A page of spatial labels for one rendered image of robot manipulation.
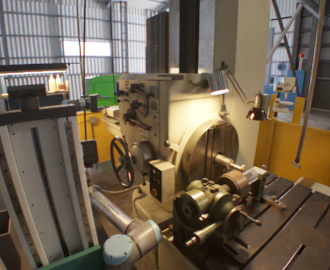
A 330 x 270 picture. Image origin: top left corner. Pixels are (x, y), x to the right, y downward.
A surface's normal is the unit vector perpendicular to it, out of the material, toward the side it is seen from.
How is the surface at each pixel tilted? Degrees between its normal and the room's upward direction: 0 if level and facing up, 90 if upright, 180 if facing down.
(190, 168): 90
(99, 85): 84
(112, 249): 5
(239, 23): 90
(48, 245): 90
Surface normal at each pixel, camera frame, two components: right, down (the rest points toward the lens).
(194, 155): 0.58, 0.25
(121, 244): -0.06, -0.93
